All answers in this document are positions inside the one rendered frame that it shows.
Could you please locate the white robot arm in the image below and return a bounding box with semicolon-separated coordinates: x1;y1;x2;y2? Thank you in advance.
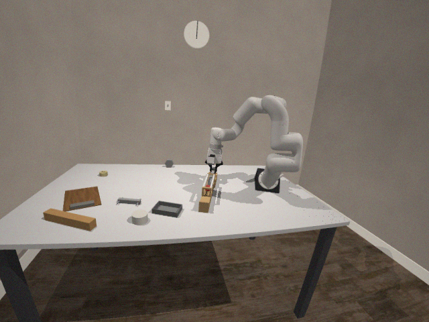
210;95;303;189

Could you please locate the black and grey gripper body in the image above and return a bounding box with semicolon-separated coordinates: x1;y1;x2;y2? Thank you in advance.
206;148;222;164

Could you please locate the wooden batten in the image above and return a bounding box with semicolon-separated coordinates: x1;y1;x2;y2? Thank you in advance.
44;209;97;231

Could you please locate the grey flat bar with small pins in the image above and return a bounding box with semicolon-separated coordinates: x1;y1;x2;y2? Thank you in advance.
117;198;141;205

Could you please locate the brown wooden clipboard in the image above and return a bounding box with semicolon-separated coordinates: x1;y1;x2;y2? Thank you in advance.
63;186;101;211

